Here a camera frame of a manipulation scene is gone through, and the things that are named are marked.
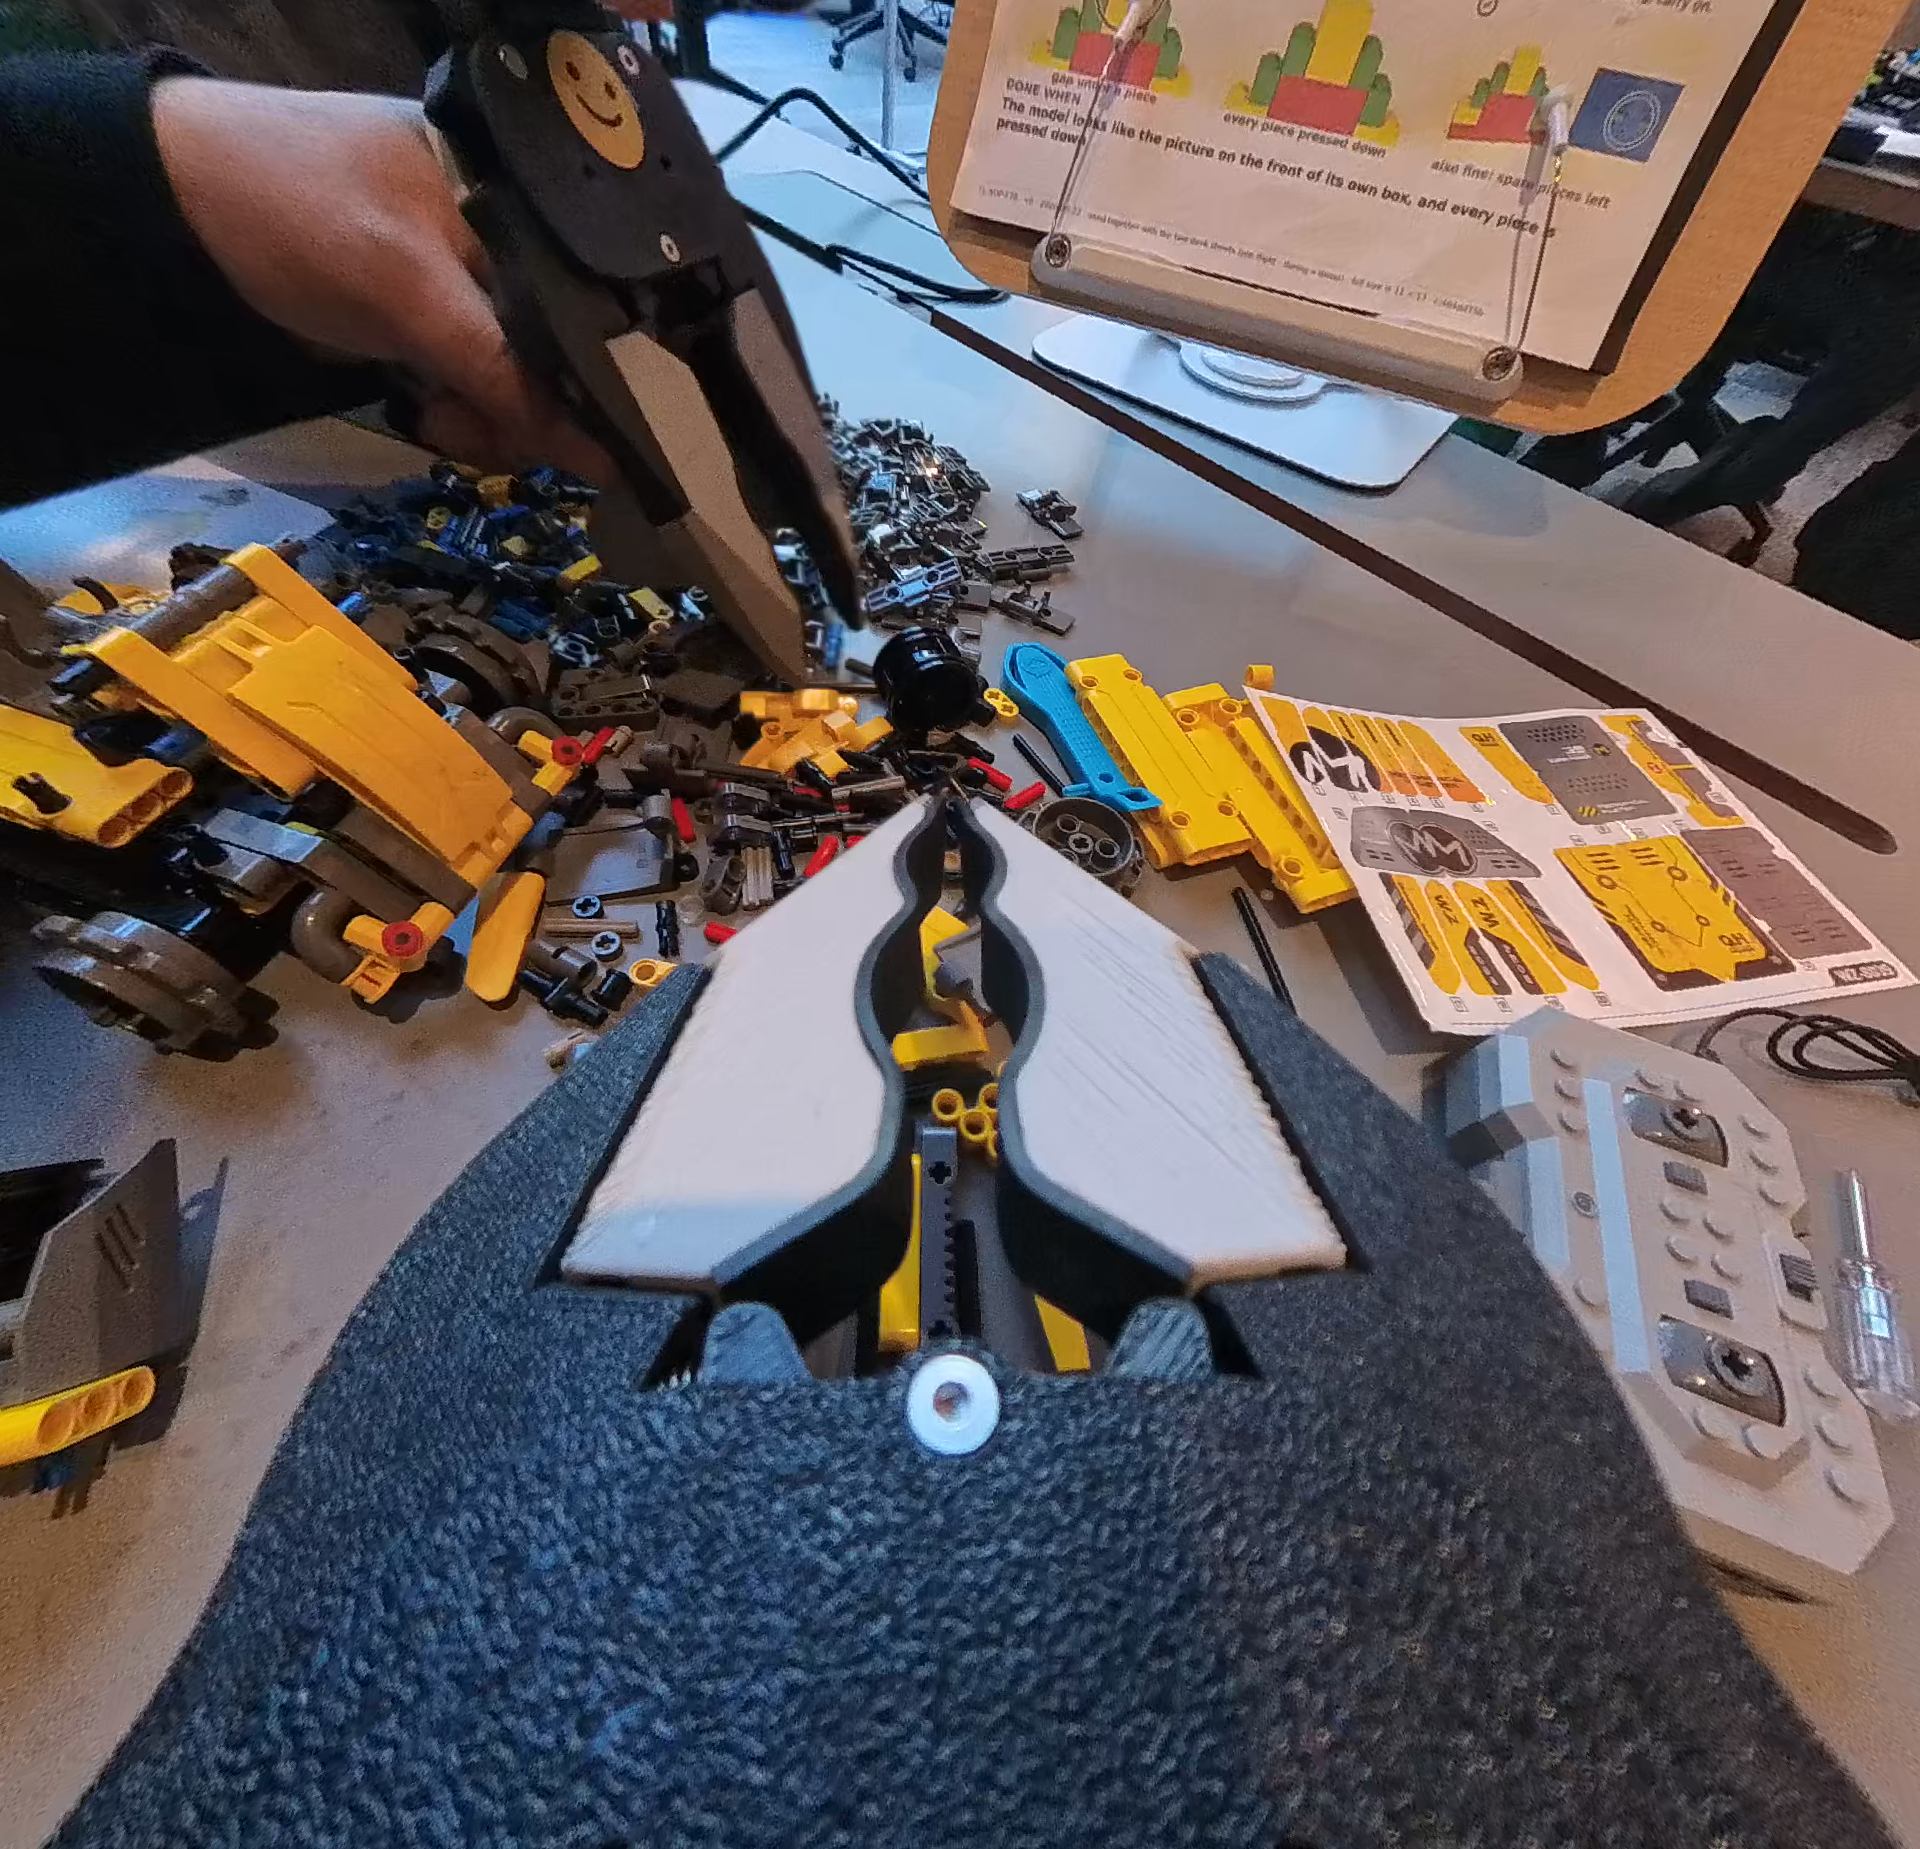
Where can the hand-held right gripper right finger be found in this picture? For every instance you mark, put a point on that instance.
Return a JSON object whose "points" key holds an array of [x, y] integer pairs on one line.
{"points": [[1156, 1114]]}

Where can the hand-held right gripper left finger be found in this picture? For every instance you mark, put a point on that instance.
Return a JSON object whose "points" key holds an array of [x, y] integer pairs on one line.
{"points": [[750, 1114]]}

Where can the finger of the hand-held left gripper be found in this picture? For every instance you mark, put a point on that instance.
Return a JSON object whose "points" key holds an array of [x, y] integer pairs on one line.
{"points": [[802, 485], [720, 514]]}

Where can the pile of small connector pieces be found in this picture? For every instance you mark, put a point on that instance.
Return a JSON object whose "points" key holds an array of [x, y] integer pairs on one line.
{"points": [[495, 527]]}

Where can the yellow brick vehicle model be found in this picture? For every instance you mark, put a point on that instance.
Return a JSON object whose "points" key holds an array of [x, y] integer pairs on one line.
{"points": [[301, 680]]}

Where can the yellow brick wheel subassembly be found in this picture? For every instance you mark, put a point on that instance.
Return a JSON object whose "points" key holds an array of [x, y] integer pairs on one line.
{"points": [[103, 1265]]}

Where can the person's left forearm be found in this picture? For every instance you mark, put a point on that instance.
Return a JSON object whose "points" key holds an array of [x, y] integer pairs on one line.
{"points": [[89, 274]]}

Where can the grey desk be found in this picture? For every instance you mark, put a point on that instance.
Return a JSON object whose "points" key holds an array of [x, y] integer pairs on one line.
{"points": [[449, 1127]]}

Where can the person's left hand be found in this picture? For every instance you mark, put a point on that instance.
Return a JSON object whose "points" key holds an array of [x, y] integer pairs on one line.
{"points": [[331, 231]]}

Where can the pile of grey track links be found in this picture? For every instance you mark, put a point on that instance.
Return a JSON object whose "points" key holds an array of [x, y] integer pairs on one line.
{"points": [[913, 527]]}

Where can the black axle rod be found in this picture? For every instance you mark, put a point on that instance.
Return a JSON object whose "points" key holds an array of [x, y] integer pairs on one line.
{"points": [[1261, 950]]}

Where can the black wheel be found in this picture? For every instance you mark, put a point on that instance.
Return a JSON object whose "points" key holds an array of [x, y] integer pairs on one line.
{"points": [[921, 680]]}

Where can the stack of yellow panels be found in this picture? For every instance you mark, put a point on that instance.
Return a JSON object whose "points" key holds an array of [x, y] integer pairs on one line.
{"points": [[1184, 771]]}

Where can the blue brick separator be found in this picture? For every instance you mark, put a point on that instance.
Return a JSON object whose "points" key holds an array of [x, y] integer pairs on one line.
{"points": [[1080, 747]]}

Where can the sticker sheet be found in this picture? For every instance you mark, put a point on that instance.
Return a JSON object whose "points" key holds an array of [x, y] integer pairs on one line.
{"points": [[1575, 858]]}

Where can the white stand base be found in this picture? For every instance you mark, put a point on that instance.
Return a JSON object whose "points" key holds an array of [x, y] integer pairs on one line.
{"points": [[1305, 431]]}

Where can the grey battery box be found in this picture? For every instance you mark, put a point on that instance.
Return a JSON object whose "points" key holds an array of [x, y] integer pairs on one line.
{"points": [[1636, 1279]]}

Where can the clear screwdriver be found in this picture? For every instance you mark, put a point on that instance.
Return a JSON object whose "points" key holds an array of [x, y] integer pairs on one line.
{"points": [[1876, 1325]]}

